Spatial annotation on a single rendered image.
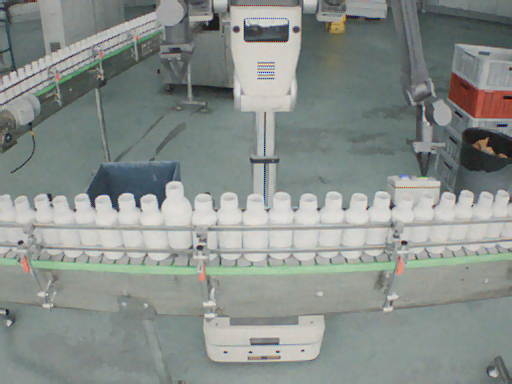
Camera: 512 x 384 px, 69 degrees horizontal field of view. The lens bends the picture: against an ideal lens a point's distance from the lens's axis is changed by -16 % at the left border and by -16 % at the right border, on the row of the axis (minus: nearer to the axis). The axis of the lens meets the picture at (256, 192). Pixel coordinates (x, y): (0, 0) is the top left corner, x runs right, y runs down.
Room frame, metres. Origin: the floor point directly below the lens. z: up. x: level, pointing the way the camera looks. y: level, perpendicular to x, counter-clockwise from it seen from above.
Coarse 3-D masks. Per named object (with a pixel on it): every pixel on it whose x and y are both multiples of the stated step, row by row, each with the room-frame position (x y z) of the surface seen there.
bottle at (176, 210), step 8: (168, 184) 0.82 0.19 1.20; (176, 184) 0.83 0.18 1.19; (168, 192) 0.80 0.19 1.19; (176, 192) 0.80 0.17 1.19; (168, 200) 0.80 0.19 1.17; (176, 200) 0.80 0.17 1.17; (184, 200) 0.81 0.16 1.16; (168, 208) 0.79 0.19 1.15; (176, 208) 0.79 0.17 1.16; (184, 208) 0.79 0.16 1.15; (168, 216) 0.78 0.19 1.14; (176, 216) 0.78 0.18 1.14; (184, 216) 0.79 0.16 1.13; (168, 224) 0.79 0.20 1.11; (176, 224) 0.78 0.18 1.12; (184, 224) 0.79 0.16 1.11; (168, 232) 0.79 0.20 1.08; (176, 232) 0.78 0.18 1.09; (184, 232) 0.79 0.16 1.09; (176, 240) 0.78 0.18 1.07; (184, 240) 0.79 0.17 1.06; (192, 240) 0.81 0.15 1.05; (184, 248) 0.79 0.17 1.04
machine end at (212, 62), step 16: (224, 16) 4.54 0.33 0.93; (208, 32) 4.54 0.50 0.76; (224, 32) 4.54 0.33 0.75; (208, 48) 4.58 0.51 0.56; (224, 48) 4.53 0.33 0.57; (160, 64) 4.77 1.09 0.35; (192, 64) 4.64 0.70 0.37; (208, 64) 4.58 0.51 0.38; (224, 64) 4.53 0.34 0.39; (160, 80) 4.78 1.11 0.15; (192, 80) 4.64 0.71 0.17; (208, 80) 4.59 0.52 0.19; (224, 80) 4.53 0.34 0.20
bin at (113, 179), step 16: (176, 160) 1.38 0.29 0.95; (96, 176) 1.29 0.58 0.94; (112, 176) 1.37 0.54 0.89; (128, 176) 1.37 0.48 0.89; (144, 176) 1.37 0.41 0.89; (160, 176) 1.37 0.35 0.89; (176, 176) 1.28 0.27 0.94; (96, 192) 1.26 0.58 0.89; (112, 192) 1.37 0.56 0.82; (128, 192) 1.37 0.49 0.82; (144, 192) 1.37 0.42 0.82; (160, 192) 1.37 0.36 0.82
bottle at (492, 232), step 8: (504, 192) 0.84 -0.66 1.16; (496, 200) 0.83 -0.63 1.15; (504, 200) 0.81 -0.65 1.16; (496, 208) 0.82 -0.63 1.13; (504, 208) 0.81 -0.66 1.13; (496, 216) 0.81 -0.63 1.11; (504, 216) 0.80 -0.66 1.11; (488, 224) 0.82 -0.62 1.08; (496, 224) 0.80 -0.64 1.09; (488, 232) 0.81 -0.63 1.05; (496, 232) 0.80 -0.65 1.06; (488, 248) 0.80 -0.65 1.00
